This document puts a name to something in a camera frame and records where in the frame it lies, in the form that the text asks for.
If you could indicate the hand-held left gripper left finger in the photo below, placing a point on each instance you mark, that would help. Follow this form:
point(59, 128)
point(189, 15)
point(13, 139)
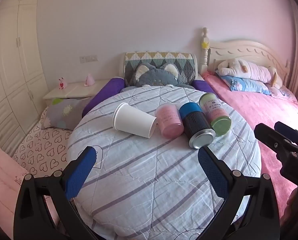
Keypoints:
point(81, 173)

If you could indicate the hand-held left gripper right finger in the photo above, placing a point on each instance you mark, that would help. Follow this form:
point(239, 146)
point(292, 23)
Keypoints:
point(212, 173)

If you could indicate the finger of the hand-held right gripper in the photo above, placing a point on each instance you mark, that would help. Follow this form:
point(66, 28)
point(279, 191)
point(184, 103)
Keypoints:
point(273, 136)
point(293, 133)

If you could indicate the blue and black metal cup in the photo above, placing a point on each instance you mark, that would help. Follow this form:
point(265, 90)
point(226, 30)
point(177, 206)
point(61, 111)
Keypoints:
point(196, 125)

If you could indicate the green and pink can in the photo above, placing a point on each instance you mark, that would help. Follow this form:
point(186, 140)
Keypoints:
point(215, 115)

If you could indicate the pink plastic cup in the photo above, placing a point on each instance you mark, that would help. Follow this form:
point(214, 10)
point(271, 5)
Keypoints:
point(169, 121)

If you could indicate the white paper cup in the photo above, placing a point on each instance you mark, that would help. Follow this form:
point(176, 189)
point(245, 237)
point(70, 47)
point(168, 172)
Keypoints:
point(132, 120)

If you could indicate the person's right hand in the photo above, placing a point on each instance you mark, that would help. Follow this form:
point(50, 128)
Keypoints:
point(293, 200)

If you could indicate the pink bedspread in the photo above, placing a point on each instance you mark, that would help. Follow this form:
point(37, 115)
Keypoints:
point(259, 110)

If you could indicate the pink printed pillow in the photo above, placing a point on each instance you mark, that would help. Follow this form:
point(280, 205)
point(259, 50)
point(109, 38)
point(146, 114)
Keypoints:
point(285, 93)

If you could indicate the heart print bedsheet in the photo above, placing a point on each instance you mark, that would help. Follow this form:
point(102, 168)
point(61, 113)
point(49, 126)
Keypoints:
point(43, 147)

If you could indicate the blue printed pillow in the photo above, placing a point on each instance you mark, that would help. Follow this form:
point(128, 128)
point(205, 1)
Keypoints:
point(244, 85)

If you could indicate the grey flower print pillow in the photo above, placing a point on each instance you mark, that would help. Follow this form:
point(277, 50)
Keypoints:
point(64, 111)

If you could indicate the white plush dog toy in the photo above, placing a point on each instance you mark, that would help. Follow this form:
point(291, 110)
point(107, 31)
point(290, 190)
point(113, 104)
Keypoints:
point(249, 71)

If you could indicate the folded pink blanket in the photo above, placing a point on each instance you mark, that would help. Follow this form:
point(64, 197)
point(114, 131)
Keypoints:
point(3, 180)

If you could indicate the purple bolster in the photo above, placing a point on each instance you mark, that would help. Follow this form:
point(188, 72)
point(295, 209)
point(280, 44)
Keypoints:
point(101, 96)
point(201, 86)

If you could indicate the white nightstand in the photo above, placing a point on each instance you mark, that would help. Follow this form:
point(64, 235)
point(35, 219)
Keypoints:
point(74, 91)

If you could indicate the pink rabbit figurine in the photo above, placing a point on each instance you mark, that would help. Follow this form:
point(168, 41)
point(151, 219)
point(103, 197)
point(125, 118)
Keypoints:
point(62, 84)

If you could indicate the cream carved bed headboard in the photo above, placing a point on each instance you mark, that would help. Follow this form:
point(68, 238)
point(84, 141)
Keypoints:
point(241, 50)

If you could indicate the pink round figurine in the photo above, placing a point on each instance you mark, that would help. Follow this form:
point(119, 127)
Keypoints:
point(89, 80)

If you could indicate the grey plush cat cushion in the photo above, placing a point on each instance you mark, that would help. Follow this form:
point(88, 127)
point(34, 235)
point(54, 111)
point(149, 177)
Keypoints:
point(154, 77)

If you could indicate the yellow star sticker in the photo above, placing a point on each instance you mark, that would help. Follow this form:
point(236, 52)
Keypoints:
point(204, 44)

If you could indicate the cream wardrobe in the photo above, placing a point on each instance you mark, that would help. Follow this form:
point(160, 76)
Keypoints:
point(13, 67)

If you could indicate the diamond patterned headboard cover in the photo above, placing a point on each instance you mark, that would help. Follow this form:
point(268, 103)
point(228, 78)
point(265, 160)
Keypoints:
point(159, 58)

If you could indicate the white wall socket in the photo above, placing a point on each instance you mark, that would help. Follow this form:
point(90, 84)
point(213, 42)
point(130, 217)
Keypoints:
point(83, 59)

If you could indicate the white wall switch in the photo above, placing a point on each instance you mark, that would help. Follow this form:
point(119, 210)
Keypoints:
point(92, 58)

